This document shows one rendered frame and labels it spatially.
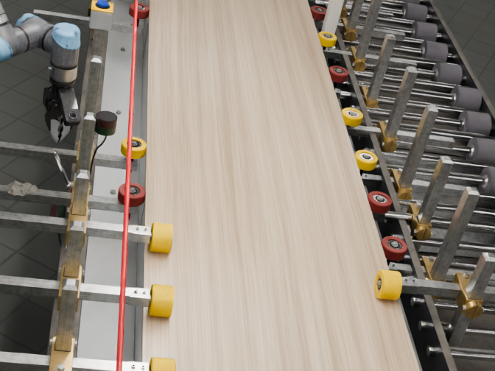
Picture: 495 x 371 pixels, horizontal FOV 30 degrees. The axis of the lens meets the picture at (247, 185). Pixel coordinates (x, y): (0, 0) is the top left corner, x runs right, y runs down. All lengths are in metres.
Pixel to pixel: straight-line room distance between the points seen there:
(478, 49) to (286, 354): 4.51
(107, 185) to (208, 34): 0.83
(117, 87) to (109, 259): 1.07
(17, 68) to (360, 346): 3.13
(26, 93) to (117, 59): 0.99
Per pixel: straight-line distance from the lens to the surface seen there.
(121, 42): 4.16
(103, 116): 2.65
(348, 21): 4.18
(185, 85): 3.34
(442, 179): 2.93
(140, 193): 2.74
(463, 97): 3.95
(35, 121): 4.68
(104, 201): 2.77
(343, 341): 2.44
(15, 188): 2.78
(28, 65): 5.15
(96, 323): 2.73
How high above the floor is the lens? 2.53
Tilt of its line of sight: 34 degrees down
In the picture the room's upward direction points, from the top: 14 degrees clockwise
